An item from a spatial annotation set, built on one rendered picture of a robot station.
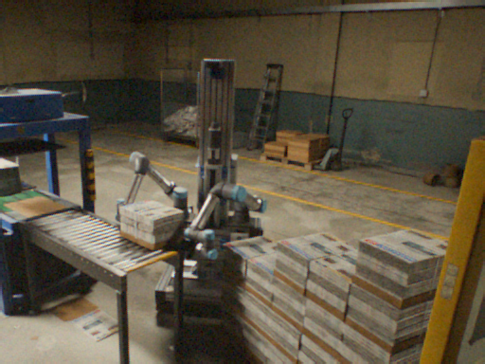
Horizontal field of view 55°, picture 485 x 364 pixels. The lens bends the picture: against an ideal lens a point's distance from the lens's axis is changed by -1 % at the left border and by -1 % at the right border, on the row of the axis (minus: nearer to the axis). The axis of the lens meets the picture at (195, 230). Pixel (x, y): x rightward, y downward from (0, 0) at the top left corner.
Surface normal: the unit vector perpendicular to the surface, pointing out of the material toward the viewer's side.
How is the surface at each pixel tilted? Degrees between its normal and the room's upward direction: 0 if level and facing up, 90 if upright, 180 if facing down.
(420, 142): 90
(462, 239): 90
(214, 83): 90
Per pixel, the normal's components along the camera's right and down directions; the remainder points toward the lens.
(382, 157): -0.69, 0.25
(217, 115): -0.15, 0.36
